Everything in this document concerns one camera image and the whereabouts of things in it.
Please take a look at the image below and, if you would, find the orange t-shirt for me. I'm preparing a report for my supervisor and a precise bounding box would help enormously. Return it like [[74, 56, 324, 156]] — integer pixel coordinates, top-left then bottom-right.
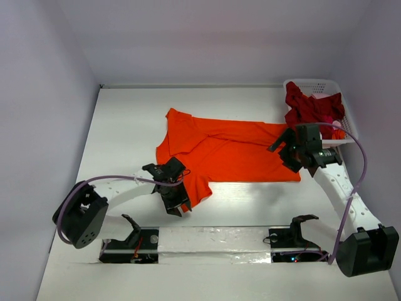
[[156, 108, 301, 206]]

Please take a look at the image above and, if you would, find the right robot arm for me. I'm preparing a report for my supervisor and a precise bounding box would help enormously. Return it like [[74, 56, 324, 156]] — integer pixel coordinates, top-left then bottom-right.
[[268, 123, 399, 277]]

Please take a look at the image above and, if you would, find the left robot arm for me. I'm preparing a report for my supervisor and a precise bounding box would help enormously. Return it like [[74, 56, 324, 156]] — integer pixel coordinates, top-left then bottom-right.
[[52, 157, 192, 249]]

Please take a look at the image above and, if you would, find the dark red t-shirt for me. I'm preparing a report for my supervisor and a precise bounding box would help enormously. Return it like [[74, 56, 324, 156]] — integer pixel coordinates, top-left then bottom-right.
[[284, 82, 345, 129]]

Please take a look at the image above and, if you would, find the white plastic laundry basket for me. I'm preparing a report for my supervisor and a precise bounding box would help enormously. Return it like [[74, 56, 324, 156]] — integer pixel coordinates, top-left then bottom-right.
[[283, 78, 358, 147]]

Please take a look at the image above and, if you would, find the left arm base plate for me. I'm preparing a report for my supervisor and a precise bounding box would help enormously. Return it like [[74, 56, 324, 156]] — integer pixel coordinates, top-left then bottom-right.
[[98, 214, 159, 264]]

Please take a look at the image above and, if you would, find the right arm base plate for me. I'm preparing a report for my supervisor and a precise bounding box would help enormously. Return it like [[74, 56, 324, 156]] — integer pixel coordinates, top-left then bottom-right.
[[263, 214, 329, 263]]

